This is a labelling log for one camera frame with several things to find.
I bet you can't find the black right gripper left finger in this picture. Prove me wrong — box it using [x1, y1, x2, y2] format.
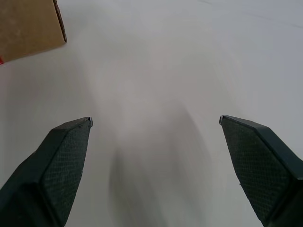
[0, 116, 94, 227]

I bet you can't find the brown cardboard box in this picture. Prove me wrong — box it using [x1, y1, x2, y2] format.
[0, 0, 67, 64]

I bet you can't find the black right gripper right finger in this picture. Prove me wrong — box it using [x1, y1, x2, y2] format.
[219, 114, 303, 227]

